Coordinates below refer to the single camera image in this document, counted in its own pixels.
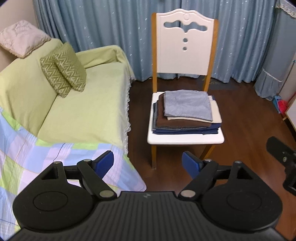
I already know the navy folded cloth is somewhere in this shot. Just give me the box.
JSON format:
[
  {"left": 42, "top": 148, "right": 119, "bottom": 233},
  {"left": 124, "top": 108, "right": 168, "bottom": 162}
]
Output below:
[{"left": 152, "top": 102, "right": 221, "bottom": 135}]

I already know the green covered sofa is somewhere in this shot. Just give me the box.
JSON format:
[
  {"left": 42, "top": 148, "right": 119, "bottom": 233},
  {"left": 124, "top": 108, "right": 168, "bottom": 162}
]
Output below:
[{"left": 1, "top": 39, "right": 134, "bottom": 150}]

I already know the brown folded cloth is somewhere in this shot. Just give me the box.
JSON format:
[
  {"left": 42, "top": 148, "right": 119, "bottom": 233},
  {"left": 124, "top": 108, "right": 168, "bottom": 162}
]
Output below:
[{"left": 156, "top": 94, "right": 211, "bottom": 128}]

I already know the blue-grey folded cloth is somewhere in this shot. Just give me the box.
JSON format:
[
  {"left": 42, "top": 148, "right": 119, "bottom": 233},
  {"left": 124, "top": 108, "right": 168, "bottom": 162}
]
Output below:
[{"left": 164, "top": 89, "right": 213, "bottom": 121}]

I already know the plaid patchwork bedsheet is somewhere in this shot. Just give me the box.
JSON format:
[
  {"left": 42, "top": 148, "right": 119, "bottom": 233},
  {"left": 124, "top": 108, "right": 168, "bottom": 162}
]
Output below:
[{"left": 0, "top": 106, "right": 147, "bottom": 240}]

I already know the green zigzag cushion rear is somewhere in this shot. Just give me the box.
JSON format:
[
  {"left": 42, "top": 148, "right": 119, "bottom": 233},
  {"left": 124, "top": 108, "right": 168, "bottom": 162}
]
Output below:
[{"left": 40, "top": 52, "right": 72, "bottom": 98}]

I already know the green zigzag cushion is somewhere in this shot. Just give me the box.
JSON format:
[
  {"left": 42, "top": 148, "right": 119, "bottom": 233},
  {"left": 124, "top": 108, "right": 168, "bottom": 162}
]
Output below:
[
  {"left": 53, "top": 42, "right": 87, "bottom": 92},
  {"left": 40, "top": 52, "right": 72, "bottom": 98}
]

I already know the green zigzag cushion front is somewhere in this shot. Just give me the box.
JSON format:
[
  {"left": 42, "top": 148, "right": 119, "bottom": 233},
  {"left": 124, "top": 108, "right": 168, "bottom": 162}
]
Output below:
[{"left": 53, "top": 42, "right": 87, "bottom": 92}]

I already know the blue curtain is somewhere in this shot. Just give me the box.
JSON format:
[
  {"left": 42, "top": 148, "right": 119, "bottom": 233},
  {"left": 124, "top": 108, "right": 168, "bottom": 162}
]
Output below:
[{"left": 34, "top": 1, "right": 295, "bottom": 100}]

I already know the white wooden chair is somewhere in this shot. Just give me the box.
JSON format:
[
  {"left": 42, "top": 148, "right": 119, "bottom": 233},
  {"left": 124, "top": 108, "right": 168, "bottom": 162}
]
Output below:
[{"left": 147, "top": 9, "right": 224, "bottom": 168}]

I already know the beige quilted cushion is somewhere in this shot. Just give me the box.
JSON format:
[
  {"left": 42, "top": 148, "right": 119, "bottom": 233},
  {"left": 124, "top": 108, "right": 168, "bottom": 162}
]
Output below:
[{"left": 1, "top": 20, "right": 51, "bottom": 59}]

